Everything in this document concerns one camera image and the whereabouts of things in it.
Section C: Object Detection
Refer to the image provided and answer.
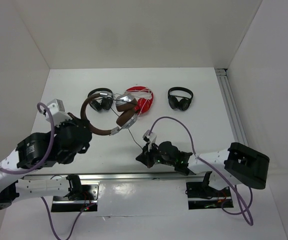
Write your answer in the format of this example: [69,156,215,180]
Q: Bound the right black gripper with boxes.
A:
[136,140,175,168]

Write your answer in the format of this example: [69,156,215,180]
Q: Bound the thin black headphone cable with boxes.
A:
[110,93,144,151]

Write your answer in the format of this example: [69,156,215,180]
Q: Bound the brown silver headphones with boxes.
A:
[80,91,138,136]

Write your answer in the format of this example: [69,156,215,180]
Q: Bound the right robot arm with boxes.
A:
[136,141,270,196]

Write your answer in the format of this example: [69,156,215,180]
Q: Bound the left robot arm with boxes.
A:
[0,115,92,210]

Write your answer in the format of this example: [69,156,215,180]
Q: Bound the left black headphones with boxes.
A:
[87,87,113,112]

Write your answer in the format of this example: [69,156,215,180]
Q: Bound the black headphones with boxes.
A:
[167,86,194,112]
[87,87,113,112]

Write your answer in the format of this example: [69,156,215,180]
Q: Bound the right black headphones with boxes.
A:
[167,86,194,112]

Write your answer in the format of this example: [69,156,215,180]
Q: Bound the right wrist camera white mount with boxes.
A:
[143,129,157,149]

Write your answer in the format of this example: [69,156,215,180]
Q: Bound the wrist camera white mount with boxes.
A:
[143,129,157,149]
[46,99,71,126]

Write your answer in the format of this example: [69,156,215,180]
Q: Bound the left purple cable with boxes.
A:
[0,101,94,240]

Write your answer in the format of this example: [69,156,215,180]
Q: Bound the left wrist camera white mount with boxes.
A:
[46,99,71,126]

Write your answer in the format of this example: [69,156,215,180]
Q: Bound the aluminium rail front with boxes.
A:
[23,170,209,186]

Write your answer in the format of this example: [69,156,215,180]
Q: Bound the aluminium rail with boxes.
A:
[215,68,248,146]
[23,170,209,186]

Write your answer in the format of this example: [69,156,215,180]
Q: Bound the red headphones with white cable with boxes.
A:
[125,85,154,117]

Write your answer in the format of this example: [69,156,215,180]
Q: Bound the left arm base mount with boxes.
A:
[51,180,99,213]

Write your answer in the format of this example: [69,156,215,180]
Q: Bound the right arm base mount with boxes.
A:
[185,171,234,210]

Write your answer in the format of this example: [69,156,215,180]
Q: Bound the aluminium rail right side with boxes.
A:
[215,68,248,146]

